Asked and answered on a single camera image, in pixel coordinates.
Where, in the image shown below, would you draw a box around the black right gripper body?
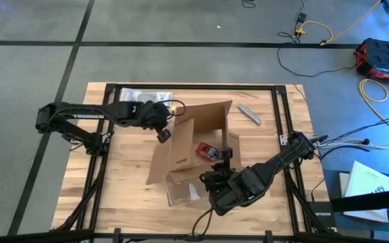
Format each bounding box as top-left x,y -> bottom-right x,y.
207,167 -> 260,217

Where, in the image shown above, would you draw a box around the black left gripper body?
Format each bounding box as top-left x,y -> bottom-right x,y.
140,100 -> 172,132

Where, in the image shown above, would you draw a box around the clear plastic zip pouch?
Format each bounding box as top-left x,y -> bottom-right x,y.
119,87 -> 175,109

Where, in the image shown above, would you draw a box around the brown taped cardboard box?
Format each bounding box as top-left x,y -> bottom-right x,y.
146,99 -> 243,207

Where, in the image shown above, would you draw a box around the grey utility knife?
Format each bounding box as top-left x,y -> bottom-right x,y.
236,103 -> 262,126

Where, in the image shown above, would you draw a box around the black Netgear box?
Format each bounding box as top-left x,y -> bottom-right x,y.
309,201 -> 336,227

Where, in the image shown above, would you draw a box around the dark blue side table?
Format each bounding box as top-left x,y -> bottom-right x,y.
319,148 -> 389,243

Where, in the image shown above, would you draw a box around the white book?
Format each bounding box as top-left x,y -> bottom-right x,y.
338,161 -> 389,223

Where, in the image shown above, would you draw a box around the red and black tool case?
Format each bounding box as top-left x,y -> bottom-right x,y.
355,37 -> 389,86

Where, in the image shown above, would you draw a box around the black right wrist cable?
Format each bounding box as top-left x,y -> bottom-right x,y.
191,207 -> 215,236

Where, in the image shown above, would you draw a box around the black floor cable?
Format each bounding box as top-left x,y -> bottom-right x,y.
277,32 -> 357,78

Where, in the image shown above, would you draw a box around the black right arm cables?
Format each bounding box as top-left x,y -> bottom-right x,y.
308,113 -> 389,159

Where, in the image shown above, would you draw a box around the yellow floor cable with plug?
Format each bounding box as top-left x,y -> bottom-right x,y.
294,0 -> 383,47

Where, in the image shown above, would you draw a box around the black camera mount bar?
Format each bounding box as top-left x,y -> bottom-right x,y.
329,186 -> 389,214

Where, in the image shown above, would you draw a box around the coiled yellow floor cable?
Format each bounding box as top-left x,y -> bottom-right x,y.
359,78 -> 389,150

